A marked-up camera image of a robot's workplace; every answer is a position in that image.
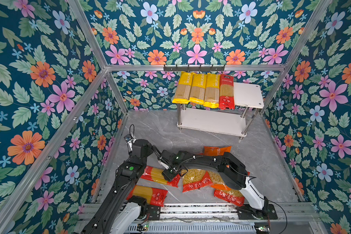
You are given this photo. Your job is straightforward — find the red spaghetti package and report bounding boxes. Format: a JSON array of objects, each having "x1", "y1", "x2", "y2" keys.
[
  {"x1": 219, "y1": 74, "x2": 235, "y2": 110},
  {"x1": 140, "y1": 166, "x2": 180, "y2": 188},
  {"x1": 126, "y1": 185, "x2": 168, "y2": 207}
]

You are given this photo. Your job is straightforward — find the red macaroni bag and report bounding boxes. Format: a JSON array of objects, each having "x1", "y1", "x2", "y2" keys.
[
  {"x1": 182, "y1": 169, "x2": 213, "y2": 193},
  {"x1": 209, "y1": 172, "x2": 245, "y2": 207}
]

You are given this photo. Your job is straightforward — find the yellow spaghetti package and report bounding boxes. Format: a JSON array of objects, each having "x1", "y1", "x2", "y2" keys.
[
  {"x1": 172, "y1": 72, "x2": 194, "y2": 104},
  {"x1": 203, "y1": 73, "x2": 220, "y2": 109},
  {"x1": 189, "y1": 74, "x2": 207, "y2": 105}
]

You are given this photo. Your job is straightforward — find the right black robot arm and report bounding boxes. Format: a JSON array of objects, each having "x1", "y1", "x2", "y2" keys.
[{"x1": 157, "y1": 150, "x2": 269, "y2": 218}]

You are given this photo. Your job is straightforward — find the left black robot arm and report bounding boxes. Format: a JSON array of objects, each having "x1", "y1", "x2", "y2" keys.
[{"x1": 81, "y1": 139, "x2": 172, "y2": 234}]

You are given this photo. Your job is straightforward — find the orange macaroni bag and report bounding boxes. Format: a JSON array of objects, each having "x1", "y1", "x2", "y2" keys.
[{"x1": 203, "y1": 145, "x2": 232, "y2": 191}]

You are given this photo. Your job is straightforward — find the white two-tier shelf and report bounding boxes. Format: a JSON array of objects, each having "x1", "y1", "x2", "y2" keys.
[{"x1": 177, "y1": 82, "x2": 264, "y2": 138}]

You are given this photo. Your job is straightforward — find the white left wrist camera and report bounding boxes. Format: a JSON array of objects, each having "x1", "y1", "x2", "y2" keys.
[{"x1": 124, "y1": 134, "x2": 136, "y2": 154}]

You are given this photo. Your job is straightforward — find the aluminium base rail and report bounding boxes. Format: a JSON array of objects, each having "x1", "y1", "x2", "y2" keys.
[{"x1": 75, "y1": 201, "x2": 319, "y2": 234}]

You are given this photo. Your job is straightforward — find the black wall hook rack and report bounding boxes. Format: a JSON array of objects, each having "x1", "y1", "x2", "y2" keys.
[{"x1": 163, "y1": 64, "x2": 225, "y2": 73}]

